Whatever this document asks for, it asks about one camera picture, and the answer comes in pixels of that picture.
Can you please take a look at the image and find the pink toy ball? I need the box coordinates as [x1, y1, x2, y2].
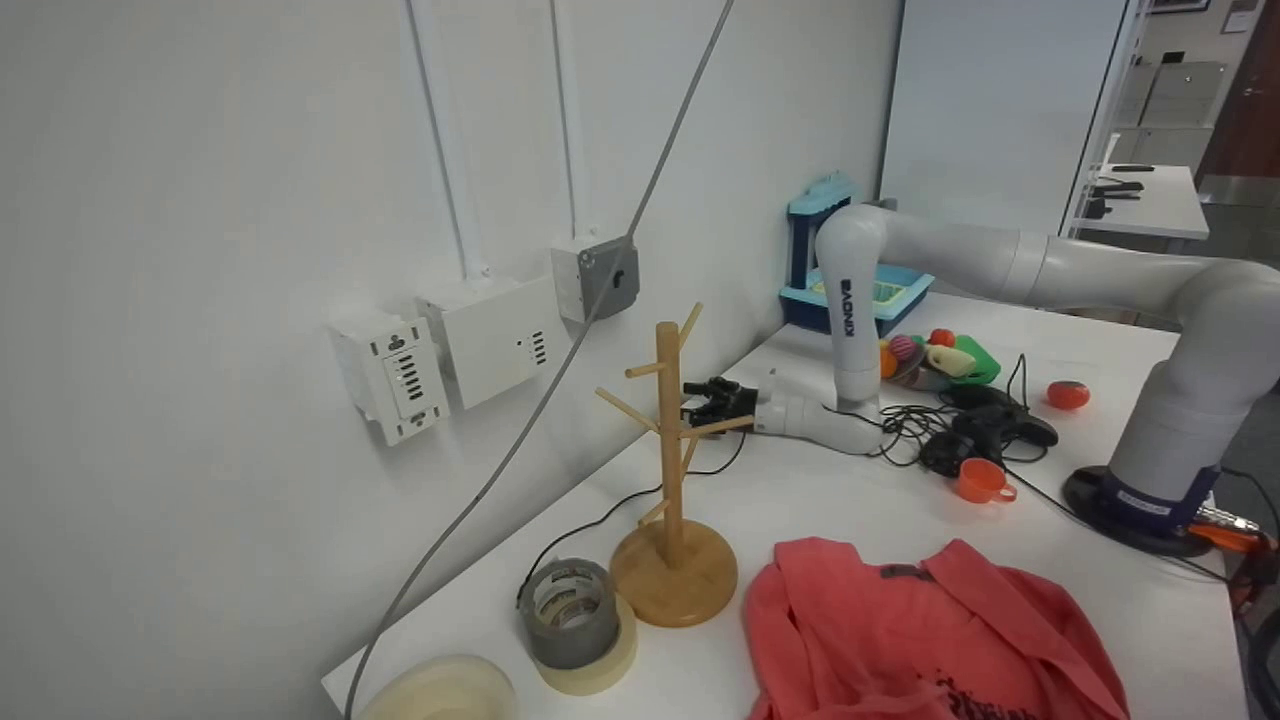
[884, 331, 926, 382]

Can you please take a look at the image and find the small red bowl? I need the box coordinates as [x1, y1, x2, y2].
[1038, 377, 1094, 416]

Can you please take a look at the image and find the black cable bundle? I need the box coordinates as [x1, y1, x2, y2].
[872, 382, 1063, 480]

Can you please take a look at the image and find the white wall socket box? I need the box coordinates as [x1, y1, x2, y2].
[324, 301, 451, 453]

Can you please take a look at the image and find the orange clamp tool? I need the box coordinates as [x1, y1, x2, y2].
[1178, 518, 1275, 565]

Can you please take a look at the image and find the grey junction box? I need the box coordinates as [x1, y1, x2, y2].
[547, 227, 644, 330]

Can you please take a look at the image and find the cream plastic bowl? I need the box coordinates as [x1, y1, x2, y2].
[357, 651, 520, 720]

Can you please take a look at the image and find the thin black table cable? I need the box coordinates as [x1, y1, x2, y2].
[515, 434, 753, 603]

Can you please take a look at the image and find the cream tape roll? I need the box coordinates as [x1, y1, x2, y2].
[533, 625, 639, 701]

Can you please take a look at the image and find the white background table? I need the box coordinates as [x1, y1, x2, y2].
[1063, 130, 1214, 251]

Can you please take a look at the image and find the white wall conduit pipe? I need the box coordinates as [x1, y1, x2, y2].
[401, 0, 472, 283]
[542, 0, 585, 240]

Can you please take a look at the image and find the coral pink shirt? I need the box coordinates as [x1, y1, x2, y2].
[740, 532, 1137, 720]

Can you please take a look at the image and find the black idle arm gripper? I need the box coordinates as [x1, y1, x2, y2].
[678, 377, 762, 436]

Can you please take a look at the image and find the green plastic toy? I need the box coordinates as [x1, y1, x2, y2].
[954, 331, 1004, 391]

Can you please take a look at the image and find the long grey wall cable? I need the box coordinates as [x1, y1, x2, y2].
[335, 0, 740, 720]

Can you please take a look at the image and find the wooden mug tree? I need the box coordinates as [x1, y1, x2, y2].
[593, 301, 758, 634]

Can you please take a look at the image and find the plain white wall box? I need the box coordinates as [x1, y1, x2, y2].
[417, 271, 565, 413]

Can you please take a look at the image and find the small black device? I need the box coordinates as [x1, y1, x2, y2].
[1079, 178, 1148, 226]

